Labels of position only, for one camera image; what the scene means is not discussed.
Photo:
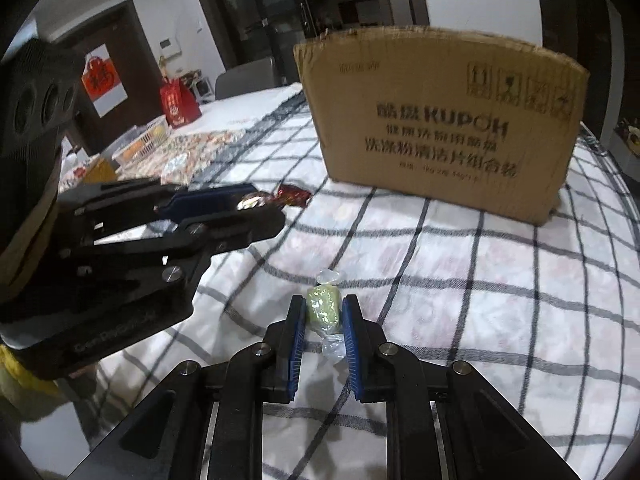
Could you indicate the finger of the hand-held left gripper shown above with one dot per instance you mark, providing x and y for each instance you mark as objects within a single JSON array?
[
  {"x": 205, "y": 199},
  {"x": 240, "y": 230}
]

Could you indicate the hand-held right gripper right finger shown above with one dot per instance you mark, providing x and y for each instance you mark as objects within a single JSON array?
[{"x": 351, "y": 350}]

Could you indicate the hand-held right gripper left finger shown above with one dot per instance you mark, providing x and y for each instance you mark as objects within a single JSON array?
[{"x": 298, "y": 350}]

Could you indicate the light green candy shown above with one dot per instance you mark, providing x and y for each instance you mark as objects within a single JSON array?
[{"x": 322, "y": 305}]

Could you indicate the red gold candy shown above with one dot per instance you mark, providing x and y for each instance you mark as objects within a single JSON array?
[{"x": 295, "y": 195}]

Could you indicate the brown cardboard box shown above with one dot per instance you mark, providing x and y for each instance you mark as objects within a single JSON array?
[{"x": 440, "y": 125}]

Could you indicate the colourful patterned mat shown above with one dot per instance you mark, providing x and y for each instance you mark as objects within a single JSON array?
[{"x": 210, "y": 150}]

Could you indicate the white plastic basket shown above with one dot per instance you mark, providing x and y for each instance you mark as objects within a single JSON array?
[{"x": 145, "y": 140}]

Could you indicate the red gift bag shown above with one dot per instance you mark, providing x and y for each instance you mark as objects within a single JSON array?
[{"x": 178, "y": 105}]

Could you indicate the tan tissue box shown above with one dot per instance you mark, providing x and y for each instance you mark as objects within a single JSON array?
[{"x": 102, "y": 172}]

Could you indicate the small white appliance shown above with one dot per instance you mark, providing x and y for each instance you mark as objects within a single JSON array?
[{"x": 202, "y": 88}]

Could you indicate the grey chair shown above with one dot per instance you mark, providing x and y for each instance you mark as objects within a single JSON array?
[{"x": 245, "y": 77}]

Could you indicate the white black checked tablecloth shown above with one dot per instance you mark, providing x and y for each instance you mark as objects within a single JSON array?
[{"x": 500, "y": 310}]

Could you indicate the red white door poster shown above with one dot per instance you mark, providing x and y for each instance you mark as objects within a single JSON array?
[{"x": 102, "y": 82}]

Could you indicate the dark wooden door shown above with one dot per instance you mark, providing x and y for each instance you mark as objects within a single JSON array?
[{"x": 140, "y": 50}]

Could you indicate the dark glass cabinet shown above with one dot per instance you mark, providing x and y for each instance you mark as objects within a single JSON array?
[{"x": 310, "y": 10}]

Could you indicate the white wall panel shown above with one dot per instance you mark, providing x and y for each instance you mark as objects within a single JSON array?
[{"x": 170, "y": 46}]

